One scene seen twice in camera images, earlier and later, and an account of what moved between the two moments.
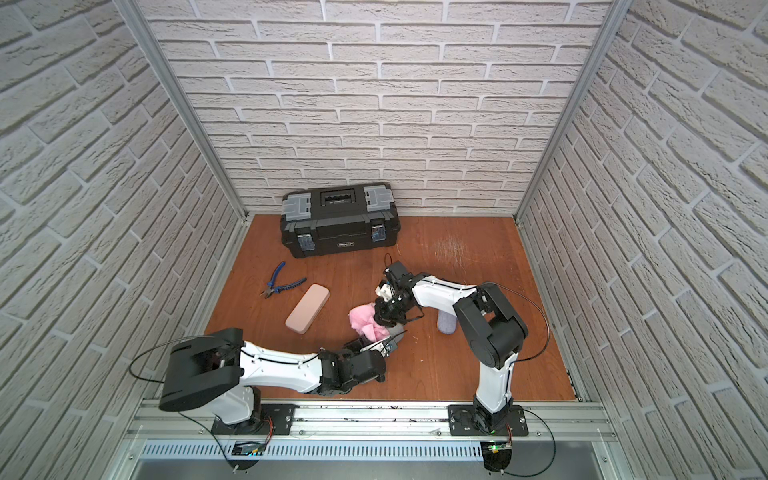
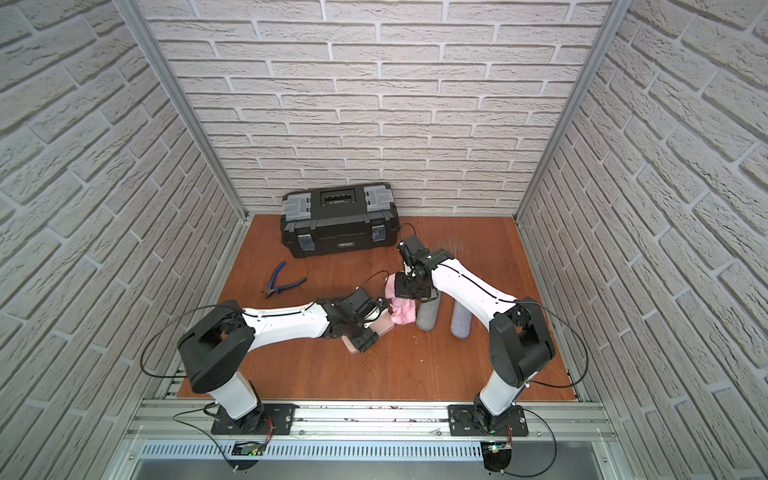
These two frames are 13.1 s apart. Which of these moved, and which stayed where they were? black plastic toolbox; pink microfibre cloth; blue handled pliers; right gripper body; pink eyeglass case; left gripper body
Moved: right gripper body; left gripper body; pink eyeglass case; pink microfibre cloth
Stayed: blue handled pliers; black plastic toolbox
